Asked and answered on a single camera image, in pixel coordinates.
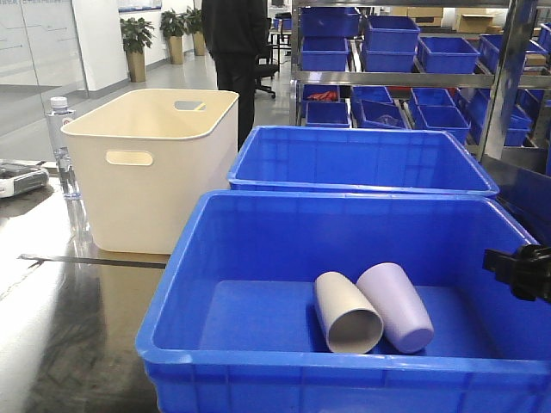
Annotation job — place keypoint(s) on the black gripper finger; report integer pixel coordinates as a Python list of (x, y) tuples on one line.
[(526, 271)]

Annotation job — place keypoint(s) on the lavender plastic cup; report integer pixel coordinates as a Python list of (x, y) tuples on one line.
[(407, 324)]

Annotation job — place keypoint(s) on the cream plastic cup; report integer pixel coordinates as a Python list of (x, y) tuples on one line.
[(350, 323)]

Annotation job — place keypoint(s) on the rear blue plastic bin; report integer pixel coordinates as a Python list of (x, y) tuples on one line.
[(361, 161)]

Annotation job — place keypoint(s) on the blue plastic bin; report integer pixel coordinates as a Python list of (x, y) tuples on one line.
[(232, 326), (361, 161)]

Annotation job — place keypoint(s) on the front blue plastic bin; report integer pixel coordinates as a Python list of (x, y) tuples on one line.
[(232, 326)]

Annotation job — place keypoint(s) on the black office chair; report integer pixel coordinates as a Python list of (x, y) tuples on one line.
[(265, 67)]

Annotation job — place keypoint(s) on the person in black clothes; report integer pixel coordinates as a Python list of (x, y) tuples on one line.
[(235, 32)]

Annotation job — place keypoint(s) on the cream plastic basket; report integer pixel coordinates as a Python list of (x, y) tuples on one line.
[(144, 159)]

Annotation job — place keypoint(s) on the potted plant in gold pot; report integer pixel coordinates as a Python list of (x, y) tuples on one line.
[(137, 34)]

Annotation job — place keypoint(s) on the clear water bottle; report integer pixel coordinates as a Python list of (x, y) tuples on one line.
[(60, 114)]

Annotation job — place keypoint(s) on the white remote controller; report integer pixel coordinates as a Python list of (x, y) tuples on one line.
[(19, 178)]

